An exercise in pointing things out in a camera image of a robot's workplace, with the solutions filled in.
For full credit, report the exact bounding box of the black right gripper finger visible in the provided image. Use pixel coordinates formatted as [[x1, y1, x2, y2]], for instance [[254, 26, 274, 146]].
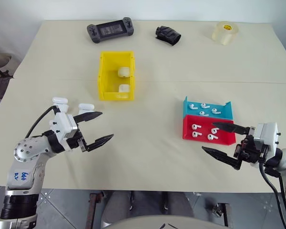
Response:
[[212, 122, 251, 135], [201, 146, 242, 171]]

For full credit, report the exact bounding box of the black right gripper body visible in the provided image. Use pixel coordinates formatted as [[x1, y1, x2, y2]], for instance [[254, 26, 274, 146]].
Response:
[[233, 126, 270, 165]]

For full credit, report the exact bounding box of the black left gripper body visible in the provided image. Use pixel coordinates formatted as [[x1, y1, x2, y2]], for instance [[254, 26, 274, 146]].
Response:
[[66, 128, 88, 154]]

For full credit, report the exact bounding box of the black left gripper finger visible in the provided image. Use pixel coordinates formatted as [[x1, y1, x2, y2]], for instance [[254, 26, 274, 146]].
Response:
[[73, 111, 103, 124], [85, 134, 114, 152]]

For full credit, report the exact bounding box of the yellow plastic bin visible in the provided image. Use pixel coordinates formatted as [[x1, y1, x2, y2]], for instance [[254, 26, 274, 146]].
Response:
[[97, 50, 136, 101]]

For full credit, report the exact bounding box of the red plastic tray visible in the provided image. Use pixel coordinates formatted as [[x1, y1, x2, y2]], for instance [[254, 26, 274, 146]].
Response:
[[182, 114, 237, 146]]

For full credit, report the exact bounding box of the blue plastic tray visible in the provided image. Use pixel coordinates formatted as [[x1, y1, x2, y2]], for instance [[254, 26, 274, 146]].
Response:
[[182, 95, 234, 120]]

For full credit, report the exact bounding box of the dark metal table leg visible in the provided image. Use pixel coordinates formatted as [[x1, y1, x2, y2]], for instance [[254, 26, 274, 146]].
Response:
[[212, 202, 231, 227]]

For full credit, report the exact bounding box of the dark grey rounded shape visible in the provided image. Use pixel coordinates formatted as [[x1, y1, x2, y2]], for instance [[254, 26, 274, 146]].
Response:
[[102, 190, 134, 225]]

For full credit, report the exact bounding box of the rusty metal table leg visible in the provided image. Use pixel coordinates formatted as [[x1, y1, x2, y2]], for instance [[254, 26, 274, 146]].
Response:
[[85, 190, 106, 229]]

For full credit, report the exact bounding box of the black handheld game controller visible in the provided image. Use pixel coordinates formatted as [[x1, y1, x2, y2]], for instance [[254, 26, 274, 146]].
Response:
[[86, 16, 135, 44]]

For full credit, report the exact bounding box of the light grey robot torso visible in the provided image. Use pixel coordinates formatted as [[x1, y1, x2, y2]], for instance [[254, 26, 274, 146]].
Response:
[[102, 214, 221, 229]]

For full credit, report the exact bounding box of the clear adhesive tape roll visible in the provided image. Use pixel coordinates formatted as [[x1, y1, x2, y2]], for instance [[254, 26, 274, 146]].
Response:
[[212, 21, 240, 46]]

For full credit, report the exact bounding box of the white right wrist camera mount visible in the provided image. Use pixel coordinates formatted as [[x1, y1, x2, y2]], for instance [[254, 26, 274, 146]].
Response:
[[252, 122, 281, 156]]

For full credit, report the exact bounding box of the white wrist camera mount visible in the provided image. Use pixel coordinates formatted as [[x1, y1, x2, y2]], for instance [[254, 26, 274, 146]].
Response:
[[49, 112, 78, 140], [252, 122, 281, 156]]

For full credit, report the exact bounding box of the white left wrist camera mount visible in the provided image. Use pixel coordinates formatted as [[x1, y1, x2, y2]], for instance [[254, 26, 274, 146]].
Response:
[[49, 112, 78, 140]]

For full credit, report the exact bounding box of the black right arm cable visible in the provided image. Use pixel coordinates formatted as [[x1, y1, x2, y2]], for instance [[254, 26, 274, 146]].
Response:
[[258, 159, 286, 229]]

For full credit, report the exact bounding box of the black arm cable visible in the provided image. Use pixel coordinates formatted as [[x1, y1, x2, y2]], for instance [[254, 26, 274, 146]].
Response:
[[25, 105, 62, 139], [258, 159, 286, 229]]

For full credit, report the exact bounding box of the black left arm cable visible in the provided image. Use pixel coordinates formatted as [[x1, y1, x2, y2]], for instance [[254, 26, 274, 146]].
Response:
[[25, 105, 62, 139]]

